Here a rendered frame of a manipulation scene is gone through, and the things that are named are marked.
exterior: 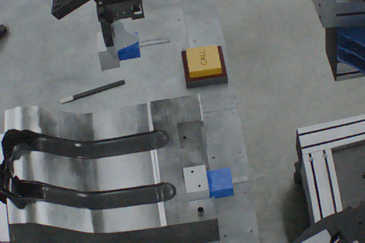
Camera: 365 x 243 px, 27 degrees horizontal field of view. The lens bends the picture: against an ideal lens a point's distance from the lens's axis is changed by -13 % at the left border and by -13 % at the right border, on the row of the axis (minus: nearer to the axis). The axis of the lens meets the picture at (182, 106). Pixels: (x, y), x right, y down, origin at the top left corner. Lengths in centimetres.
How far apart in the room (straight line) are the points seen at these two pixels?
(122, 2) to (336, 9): 43
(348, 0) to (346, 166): 78
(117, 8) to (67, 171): 29
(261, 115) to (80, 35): 95
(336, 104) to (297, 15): 41
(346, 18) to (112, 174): 55
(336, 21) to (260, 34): 122
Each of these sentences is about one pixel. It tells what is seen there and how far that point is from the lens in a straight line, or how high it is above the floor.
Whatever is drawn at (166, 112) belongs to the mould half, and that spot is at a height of 89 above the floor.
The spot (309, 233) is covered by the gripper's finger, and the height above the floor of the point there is 145.
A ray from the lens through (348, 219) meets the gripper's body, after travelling 68.
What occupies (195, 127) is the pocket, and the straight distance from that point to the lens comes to 147.
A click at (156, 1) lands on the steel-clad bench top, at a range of 178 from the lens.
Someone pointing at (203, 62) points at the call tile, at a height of 84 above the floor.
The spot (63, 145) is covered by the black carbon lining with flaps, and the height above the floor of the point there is 90.
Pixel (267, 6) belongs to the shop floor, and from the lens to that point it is 286.
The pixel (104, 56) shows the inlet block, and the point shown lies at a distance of 150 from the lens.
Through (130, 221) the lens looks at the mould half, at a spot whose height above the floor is 89.
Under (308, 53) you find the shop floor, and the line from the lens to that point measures 272.
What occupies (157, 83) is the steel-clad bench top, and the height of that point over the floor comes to 80.
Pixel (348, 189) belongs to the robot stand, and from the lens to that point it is 216.
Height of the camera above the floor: 206
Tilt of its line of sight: 53 degrees down
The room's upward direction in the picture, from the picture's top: 9 degrees counter-clockwise
